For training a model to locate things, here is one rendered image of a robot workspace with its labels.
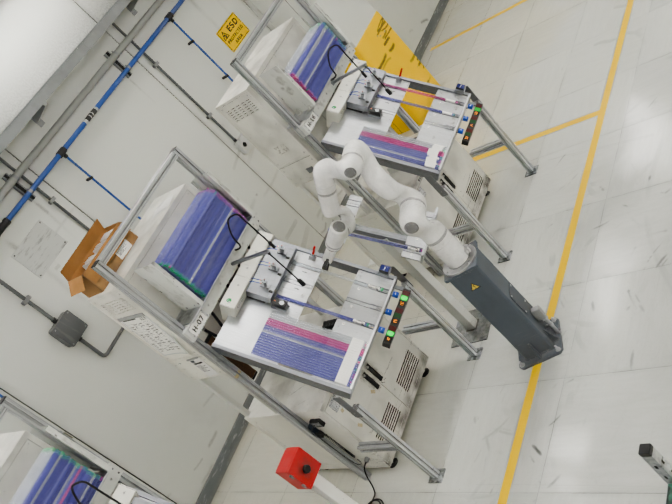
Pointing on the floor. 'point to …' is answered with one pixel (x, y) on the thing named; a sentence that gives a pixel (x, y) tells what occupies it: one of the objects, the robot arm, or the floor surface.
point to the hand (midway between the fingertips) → (328, 261)
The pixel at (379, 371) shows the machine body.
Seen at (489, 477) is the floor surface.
